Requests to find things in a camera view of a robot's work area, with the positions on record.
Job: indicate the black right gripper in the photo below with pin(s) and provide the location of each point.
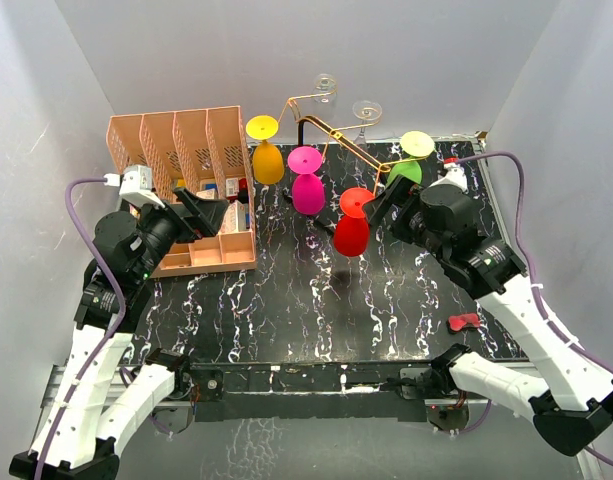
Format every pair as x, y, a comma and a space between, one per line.
400, 195

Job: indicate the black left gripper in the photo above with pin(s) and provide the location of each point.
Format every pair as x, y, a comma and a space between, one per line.
210, 211

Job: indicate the red wine glass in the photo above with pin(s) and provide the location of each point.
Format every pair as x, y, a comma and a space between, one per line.
352, 232

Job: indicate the magenta wine glass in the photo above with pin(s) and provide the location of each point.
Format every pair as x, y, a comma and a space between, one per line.
308, 193

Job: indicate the yellow wine glass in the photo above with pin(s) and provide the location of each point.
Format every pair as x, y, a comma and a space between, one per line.
267, 160

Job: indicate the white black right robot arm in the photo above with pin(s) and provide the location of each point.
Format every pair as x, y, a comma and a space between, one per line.
570, 400

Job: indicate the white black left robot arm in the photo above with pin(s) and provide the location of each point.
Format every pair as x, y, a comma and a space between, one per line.
83, 437

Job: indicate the green wine glass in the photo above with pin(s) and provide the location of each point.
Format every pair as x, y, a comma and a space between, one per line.
418, 146

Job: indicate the clear wine glass right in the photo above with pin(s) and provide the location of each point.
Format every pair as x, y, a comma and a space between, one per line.
369, 113

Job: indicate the clear wine glass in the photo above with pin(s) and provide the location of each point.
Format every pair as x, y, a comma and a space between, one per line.
325, 89
369, 113

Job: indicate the clear wine glass left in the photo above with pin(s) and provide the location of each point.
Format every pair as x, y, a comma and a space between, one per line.
325, 89

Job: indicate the pink plastic file organizer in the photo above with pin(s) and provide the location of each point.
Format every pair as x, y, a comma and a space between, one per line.
198, 149

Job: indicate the small red object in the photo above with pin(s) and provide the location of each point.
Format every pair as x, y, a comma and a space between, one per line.
458, 323

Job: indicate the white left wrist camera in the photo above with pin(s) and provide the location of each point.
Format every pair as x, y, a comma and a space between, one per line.
135, 186

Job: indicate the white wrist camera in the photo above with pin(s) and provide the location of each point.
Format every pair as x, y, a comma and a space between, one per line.
135, 186
454, 174

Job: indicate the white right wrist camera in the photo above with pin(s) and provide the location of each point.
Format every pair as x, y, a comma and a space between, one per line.
454, 174

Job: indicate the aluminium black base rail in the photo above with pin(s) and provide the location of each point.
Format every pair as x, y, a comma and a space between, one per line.
219, 392

